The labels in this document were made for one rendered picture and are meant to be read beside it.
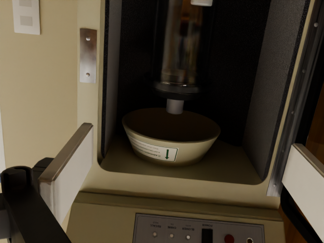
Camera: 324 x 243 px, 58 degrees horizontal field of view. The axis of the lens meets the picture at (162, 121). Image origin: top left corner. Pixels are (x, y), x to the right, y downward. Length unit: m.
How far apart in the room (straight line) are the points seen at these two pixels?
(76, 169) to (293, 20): 0.36
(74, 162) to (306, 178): 0.13
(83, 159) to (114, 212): 0.29
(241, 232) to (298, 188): 0.28
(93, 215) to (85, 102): 0.16
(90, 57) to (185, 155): 0.21
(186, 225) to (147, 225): 0.06
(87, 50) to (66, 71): 0.48
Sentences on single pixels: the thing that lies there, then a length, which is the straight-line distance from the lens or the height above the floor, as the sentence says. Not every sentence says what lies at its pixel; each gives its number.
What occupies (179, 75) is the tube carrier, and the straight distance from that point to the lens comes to 0.42.
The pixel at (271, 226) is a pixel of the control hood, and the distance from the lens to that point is 0.49.
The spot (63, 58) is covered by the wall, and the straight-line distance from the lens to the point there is 0.88.
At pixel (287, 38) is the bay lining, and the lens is 0.46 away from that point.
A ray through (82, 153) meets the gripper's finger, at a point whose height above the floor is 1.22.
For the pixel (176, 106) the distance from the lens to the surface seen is 0.47.
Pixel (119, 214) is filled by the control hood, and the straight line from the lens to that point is 0.46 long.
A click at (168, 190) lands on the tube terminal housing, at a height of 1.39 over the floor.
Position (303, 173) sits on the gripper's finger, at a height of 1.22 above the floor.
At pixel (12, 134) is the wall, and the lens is 1.01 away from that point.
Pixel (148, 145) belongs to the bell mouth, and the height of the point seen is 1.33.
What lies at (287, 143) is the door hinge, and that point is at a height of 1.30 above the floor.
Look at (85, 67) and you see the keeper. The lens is 0.41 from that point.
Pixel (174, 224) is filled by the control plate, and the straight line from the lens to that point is 0.45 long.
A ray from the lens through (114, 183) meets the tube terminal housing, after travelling 0.47.
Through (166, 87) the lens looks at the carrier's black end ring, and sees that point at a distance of 0.42.
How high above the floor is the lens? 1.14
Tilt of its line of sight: 19 degrees up
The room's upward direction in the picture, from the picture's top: 174 degrees counter-clockwise
